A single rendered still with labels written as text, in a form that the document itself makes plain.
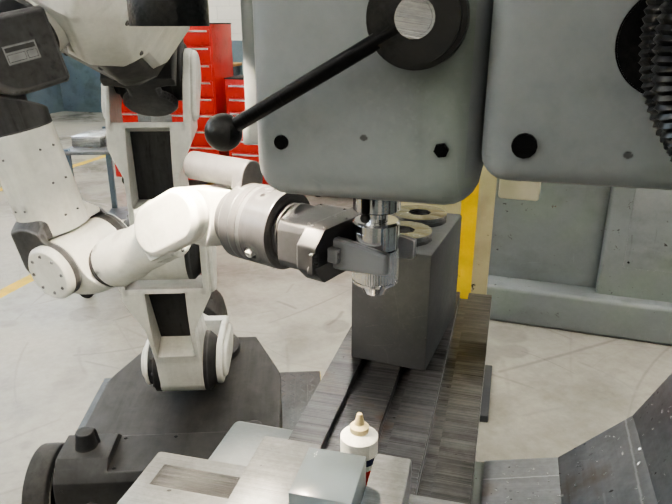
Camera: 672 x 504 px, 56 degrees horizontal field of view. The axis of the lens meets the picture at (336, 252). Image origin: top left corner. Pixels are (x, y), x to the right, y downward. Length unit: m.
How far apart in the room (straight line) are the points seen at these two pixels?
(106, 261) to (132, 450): 0.68
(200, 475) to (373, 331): 0.39
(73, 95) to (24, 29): 11.24
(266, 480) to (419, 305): 0.42
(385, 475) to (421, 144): 0.30
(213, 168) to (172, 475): 0.33
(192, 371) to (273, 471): 0.93
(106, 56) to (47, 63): 0.10
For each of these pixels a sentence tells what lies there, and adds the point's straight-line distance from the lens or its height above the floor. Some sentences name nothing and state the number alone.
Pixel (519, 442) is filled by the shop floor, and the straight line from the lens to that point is 2.51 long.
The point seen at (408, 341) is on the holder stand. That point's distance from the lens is 0.95.
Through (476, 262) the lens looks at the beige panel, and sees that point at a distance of 2.46.
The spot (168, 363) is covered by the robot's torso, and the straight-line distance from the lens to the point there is 1.50.
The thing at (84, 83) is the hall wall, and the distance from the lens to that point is 11.96.
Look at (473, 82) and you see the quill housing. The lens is 0.49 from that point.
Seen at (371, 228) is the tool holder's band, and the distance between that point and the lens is 0.60.
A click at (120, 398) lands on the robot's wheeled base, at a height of 0.57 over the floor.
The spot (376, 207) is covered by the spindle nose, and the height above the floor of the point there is 1.29.
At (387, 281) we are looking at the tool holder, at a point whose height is 1.21.
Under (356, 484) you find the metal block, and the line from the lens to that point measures 0.54.
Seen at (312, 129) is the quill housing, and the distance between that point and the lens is 0.51.
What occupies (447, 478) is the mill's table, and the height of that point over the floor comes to 0.96.
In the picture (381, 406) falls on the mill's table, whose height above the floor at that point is 0.96.
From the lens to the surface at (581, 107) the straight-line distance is 0.47.
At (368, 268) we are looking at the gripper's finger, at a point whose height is 1.23.
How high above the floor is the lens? 1.45
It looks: 20 degrees down
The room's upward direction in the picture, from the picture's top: straight up
